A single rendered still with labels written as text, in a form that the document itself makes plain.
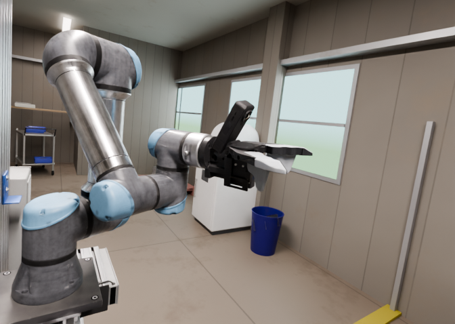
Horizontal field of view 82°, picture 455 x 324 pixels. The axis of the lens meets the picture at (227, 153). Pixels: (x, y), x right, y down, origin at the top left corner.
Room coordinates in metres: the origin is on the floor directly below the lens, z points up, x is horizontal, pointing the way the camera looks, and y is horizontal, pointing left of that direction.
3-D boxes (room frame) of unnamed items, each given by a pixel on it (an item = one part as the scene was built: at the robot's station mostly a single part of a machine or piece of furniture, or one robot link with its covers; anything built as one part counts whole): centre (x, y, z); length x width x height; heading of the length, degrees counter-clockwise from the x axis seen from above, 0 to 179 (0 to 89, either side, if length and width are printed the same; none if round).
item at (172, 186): (0.59, 0.13, 1.34); 0.11 x 0.08 x 0.11; 149
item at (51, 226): (0.63, 0.41, 1.20); 0.13 x 0.12 x 0.14; 149
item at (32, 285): (0.63, 0.42, 1.09); 0.15 x 0.15 x 0.10
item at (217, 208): (3.74, -0.05, 0.75); 0.79 x 0.68 x 1.50; 125
